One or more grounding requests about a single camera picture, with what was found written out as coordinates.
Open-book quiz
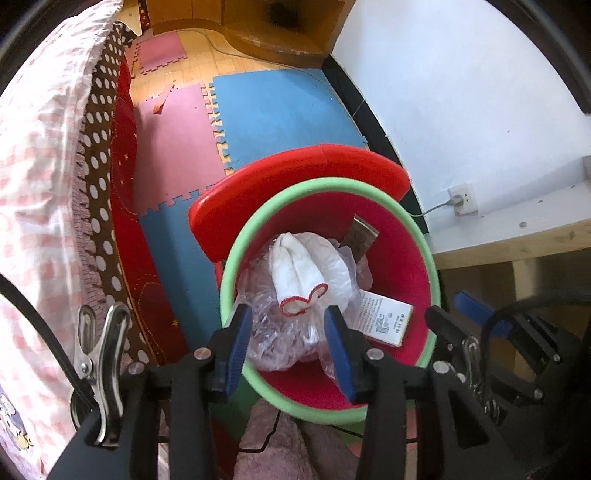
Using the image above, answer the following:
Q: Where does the black cable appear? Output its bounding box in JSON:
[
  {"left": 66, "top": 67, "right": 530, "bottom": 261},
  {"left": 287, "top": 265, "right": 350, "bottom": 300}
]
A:
[
  {"left": 0, "top": 271, "right": 98, "bottom": 411},
  {"left": 479, "top": 293, "right": 591, "bottom": 370}
]

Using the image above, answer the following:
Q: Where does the pink foam mat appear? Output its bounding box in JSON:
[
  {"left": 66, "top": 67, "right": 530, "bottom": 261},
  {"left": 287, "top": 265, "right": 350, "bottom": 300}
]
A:
[
  {"left": 131, "top": 83, "right": 232, "bottom": 217},
  {"left": 131, "top": 32, "right": 190, "bottom": 80}
]

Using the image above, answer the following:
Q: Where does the white printed cardboard box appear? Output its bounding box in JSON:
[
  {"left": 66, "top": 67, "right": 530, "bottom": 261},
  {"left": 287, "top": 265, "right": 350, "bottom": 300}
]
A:
[{"left": 355, "top": 290, "right": 413, "bottom": 348}]

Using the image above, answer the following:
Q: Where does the pink plaid blanket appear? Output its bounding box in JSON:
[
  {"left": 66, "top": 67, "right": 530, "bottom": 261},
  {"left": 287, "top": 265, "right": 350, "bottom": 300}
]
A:
[{"left": 0, "top": 0, "right": 126, "bottom": 478}]

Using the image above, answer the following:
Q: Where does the light wooden table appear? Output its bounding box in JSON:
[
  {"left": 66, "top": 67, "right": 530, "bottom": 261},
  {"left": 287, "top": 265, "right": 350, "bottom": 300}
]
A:
[{"left": 431, "top": 157, "right": 591, "bottom": 315}]

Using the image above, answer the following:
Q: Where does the clear plastic bag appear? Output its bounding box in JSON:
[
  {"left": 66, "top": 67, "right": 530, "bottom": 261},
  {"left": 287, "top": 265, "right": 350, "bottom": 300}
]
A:
[{"left": 237, "top": 231, "right": 374, "bottom": 376}]

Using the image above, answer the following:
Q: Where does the person's pink fleece clothing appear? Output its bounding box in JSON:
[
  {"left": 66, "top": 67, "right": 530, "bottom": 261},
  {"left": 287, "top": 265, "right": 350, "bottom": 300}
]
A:
[{"left": 233, "top": 397, "right": 368, "bottom": 480}]

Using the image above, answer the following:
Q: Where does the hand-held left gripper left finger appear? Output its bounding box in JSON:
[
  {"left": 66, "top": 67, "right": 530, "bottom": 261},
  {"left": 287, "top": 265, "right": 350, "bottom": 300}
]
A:
[{"left": 45, "top": 304, "right": 254, "bottom": 480}]

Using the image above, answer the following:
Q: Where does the blue foam mat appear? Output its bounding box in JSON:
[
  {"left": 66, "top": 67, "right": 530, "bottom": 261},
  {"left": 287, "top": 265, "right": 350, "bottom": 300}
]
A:
[
  {"left": 210, "top": 68, "right": 370, "bottom": 185},
  {"left": 137, "top": 194, "right": 225, "bottom": 344}
]

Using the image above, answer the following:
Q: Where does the beige tube orange band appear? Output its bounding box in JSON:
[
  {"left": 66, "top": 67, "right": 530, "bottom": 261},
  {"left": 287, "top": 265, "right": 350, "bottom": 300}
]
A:
[{"left": 341, "top": 215, "right": 380, "bottom": 260}]

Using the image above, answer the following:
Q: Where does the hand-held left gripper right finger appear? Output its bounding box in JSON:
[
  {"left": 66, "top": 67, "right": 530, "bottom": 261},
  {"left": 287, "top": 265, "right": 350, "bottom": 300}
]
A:
[{"left": 322, "top": 305, "right": 528, "bottom": 480}]

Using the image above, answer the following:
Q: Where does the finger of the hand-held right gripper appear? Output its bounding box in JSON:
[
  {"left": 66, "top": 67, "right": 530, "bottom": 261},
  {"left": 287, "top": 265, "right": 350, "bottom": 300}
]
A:
[
  {"left": 425, "top": 305, "right": 470, "bottom": 371},
  {"left": 454, "top": 290, "right": 514, "bottom": 342}
]

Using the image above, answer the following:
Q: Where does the grey power cord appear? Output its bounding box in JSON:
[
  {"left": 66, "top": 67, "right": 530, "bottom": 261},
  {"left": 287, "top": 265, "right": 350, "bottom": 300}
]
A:
[{"left": 409, "top": 194, "right": 462, "bottom": 219}]

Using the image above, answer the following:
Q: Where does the polka dot bed sheet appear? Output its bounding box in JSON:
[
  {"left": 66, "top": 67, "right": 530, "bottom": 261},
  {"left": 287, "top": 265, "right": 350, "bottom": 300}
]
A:
[{"left": 71, "top": 21, "right": 155, "bottom": 370}]

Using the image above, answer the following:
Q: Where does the metal spring clip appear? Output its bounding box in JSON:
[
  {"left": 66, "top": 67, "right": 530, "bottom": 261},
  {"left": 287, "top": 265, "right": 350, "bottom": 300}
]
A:
[
  {"left": 69, "top": 302, "right": 132, "bottom": 448},
  {"left": 463, "top": 336, "right": 485, "bottom": 411}
]

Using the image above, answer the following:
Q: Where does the white wall socket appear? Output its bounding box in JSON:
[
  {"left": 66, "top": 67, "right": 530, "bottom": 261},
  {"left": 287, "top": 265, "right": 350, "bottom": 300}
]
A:
[{"left": 448, "top": 182, "right": 478, "bottom": 217}]

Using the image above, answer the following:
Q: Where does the orange paper scrap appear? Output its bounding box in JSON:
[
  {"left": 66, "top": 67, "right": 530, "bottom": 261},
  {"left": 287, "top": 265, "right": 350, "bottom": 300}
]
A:
[{"left": 152, "top": 83, "right": 177, "bottom": 116}]

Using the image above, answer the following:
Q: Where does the red bin with green rim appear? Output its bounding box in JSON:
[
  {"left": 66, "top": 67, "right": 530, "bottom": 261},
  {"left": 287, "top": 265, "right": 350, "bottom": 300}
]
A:
[{"left": 188, "top": 144, "right": 437, "bottom": 425}]

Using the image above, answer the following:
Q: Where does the wooden corner shelf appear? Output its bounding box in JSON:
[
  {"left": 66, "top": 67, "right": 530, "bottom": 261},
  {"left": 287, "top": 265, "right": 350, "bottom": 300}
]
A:
[{"left": 139, "top": 0, "right": 357, "bottom": 70}]

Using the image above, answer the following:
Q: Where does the white glove red cuff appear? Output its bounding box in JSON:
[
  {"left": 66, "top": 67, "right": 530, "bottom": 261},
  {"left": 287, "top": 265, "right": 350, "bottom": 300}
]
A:
[{"left": 270, "top": 232, "right": 329, "bottom": 319}]

